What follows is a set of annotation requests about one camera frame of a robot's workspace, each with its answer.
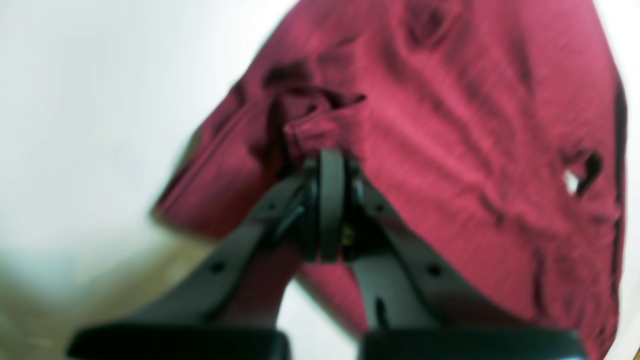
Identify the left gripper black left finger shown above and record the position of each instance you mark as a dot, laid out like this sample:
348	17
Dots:
227	308

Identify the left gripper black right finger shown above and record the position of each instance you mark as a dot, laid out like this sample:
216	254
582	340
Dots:
417	305

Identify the dark red t-shirt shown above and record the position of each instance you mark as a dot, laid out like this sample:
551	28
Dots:
489	125

